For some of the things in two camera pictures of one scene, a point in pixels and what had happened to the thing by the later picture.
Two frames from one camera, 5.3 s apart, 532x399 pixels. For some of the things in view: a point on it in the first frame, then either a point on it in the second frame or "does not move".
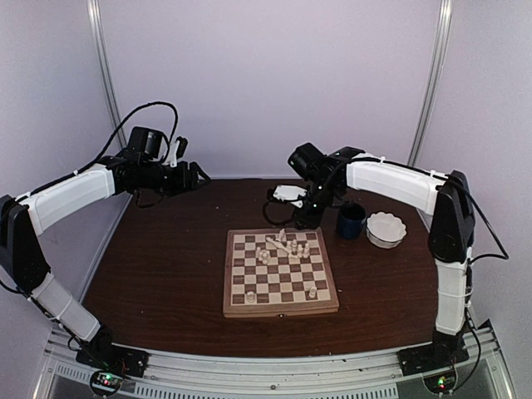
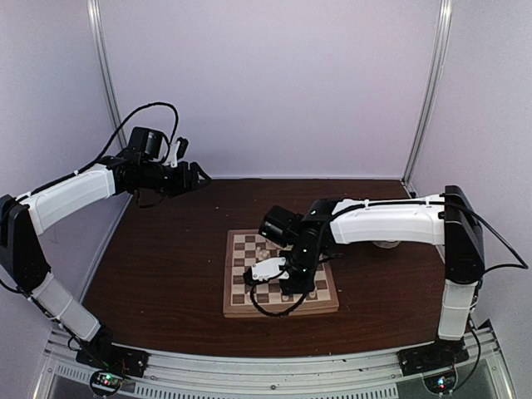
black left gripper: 184,184 does not move
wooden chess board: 278,272 does not move
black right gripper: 310,221 to 306,284
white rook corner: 250,297 does not move
